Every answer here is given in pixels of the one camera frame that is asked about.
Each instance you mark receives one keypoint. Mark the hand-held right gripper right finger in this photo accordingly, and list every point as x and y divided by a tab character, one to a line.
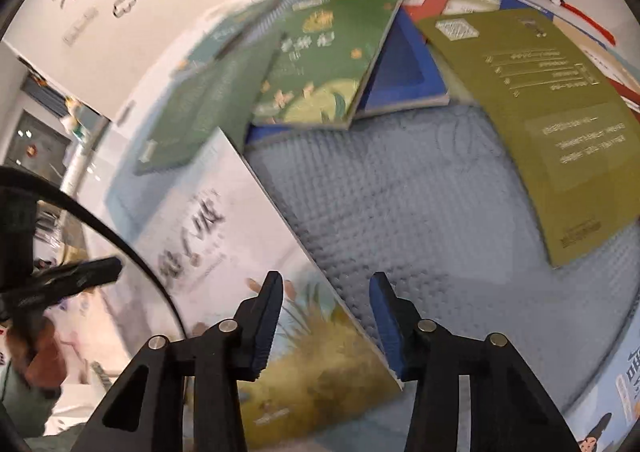
387	327

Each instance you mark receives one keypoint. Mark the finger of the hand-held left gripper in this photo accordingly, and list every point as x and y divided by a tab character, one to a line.
85	272

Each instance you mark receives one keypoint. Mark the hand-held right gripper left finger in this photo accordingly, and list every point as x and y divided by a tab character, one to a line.
265	327

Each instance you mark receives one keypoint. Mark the meadow picture book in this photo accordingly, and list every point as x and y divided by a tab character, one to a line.
225	257

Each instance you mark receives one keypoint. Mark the dark green book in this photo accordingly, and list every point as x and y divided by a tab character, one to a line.
210	102

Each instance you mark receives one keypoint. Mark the light blue book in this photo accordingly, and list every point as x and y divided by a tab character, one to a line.
610	407

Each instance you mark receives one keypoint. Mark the olive book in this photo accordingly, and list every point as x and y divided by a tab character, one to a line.
550	132

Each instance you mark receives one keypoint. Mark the dark blue book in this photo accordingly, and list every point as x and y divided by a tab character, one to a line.
405	72

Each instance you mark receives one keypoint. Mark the green book with cabbage leaf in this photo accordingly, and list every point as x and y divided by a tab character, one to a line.
320	57

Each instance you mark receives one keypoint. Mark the green books stack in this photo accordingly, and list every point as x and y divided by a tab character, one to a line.
225	32

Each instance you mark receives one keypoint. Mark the red book with white label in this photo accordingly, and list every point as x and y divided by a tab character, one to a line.
430	0

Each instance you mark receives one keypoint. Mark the light green book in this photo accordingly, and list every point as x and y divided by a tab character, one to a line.
470	2

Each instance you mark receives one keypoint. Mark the blue illustrated book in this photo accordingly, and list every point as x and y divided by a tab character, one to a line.
525	2

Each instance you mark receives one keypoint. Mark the person's left forearm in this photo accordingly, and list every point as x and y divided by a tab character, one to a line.
20	407

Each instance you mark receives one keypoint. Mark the person's left hand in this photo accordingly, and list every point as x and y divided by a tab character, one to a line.
45	357

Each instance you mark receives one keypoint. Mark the plush toy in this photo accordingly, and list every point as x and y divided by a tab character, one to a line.
75	117

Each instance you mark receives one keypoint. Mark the red tassel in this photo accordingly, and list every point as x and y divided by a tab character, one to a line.
585	17

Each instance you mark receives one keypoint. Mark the wall light switch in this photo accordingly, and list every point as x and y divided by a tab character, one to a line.
80	32

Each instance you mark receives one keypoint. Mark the cloud wall decal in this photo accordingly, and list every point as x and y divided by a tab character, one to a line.
124	5

